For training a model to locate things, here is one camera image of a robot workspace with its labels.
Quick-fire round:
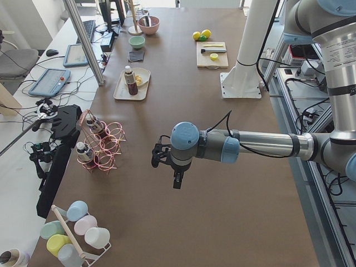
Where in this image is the light blue cup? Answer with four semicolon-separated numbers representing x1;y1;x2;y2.
67;200;88;221

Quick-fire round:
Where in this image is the black computer monitor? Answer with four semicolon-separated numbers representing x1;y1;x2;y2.
98;0;125;29

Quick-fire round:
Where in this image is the yellow lemon near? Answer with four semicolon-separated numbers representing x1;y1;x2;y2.
192;31;201;41

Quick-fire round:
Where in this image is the green lime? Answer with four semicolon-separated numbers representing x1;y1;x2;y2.
199;35;207;42

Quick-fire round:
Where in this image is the mint green bowl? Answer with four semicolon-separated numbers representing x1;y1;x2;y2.
128;36;146;49

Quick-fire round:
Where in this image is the grey folded cloth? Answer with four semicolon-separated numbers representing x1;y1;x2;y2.
128;50;145;62

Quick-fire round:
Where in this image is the steel muddler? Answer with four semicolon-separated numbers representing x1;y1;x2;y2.
200;47;226;54

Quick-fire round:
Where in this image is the copper wire bottle rack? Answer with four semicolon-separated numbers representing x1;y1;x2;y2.
75;109;126;173

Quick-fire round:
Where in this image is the green cup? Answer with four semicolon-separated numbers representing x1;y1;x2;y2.
40;220;65;240

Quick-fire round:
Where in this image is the white cup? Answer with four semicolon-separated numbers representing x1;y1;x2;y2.
85;227;110;249

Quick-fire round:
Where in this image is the pink cup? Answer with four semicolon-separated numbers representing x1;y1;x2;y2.
74;215;97;235

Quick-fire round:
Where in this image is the yellow lemon far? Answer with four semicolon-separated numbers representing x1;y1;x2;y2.
201;29;212;38

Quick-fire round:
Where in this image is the metal ice scoop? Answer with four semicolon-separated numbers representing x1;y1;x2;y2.
140;15;152;27

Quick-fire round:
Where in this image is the wooden glass stand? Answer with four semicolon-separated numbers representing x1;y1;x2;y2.
125;0;144;36

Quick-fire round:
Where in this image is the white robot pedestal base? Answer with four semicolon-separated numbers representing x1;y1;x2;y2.
220;0;279;98

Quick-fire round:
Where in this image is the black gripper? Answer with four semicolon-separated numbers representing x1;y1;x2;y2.
151;136;192;189

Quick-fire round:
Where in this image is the yellow cup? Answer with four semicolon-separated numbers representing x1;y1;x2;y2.
46;234;72;257

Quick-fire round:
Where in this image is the yellow lemon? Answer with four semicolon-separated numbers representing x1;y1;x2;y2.
201;29;212;38
192;31;201;41

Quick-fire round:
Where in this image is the black computer mouse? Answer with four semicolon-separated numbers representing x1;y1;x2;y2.
46;49;59;57

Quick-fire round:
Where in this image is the yellow plastic knife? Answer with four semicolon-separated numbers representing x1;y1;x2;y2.
203;43;224;47

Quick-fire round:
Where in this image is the cream serving tray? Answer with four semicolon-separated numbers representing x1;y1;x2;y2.
113;70;150;101

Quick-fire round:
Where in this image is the pink ice bowl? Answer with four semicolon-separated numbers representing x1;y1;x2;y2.
137;16;160;35

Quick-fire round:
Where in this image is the halved lemon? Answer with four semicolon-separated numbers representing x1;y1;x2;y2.
210;53;219;61

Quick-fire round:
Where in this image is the glazed braided donut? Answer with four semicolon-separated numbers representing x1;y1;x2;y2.
135;75;142;86

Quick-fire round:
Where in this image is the white cup rack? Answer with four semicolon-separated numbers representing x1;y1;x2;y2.
51;205;112;266

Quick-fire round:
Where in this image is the white round plate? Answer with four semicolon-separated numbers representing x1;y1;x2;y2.
124;68;151;87

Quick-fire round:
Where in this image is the black keyboard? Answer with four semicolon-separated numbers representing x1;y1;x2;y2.
82;20;96;43

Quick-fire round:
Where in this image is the wooden cutting board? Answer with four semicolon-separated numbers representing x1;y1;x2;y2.
196;41;229;68

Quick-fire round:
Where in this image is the blue teach pendant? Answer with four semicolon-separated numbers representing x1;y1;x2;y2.
28;68;71;97
63;44;88;67

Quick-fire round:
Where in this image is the grey blue cup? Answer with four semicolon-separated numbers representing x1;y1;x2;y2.
58;244;84;267

